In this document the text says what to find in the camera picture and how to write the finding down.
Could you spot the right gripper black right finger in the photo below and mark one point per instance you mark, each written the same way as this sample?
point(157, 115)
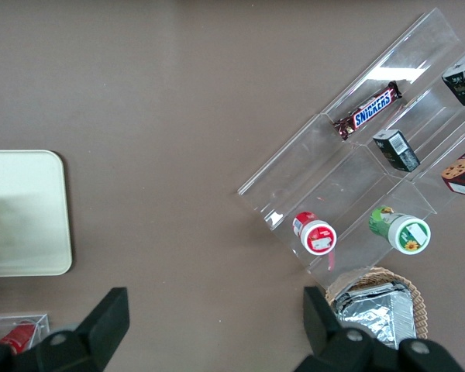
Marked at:
point(321, 329)

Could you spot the red cola bottle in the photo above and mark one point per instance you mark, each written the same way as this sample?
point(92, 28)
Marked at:
point(19, 337)

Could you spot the light wicker basket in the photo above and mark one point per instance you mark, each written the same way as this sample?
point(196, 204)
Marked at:
point(418, 306)

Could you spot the small black box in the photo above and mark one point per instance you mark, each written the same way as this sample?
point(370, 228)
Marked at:
point(397, 151)
point(463, 83)

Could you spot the silver foil container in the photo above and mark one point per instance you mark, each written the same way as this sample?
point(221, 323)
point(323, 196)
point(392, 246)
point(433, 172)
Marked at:
point(379, 314)

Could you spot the red cup white lid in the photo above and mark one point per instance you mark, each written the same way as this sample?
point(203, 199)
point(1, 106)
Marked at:
point(317, 236)

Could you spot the Snickers bar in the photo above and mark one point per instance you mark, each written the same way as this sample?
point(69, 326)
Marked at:
point(372, 109)

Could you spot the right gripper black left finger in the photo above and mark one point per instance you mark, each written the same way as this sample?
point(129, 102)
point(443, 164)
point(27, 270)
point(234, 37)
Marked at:
point(104, 325)

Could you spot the clear acrylic bottle rack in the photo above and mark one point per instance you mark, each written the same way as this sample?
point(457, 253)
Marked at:
point(42, 321)

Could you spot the green cup white lid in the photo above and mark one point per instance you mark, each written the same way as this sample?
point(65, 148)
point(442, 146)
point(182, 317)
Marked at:
point(407, 234)

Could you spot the cream rectangular tray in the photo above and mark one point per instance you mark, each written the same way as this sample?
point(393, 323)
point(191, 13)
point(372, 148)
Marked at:
point(27, 213)

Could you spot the clear acrylic stepped stand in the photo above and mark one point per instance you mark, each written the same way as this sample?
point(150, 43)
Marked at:
point(333, 170)

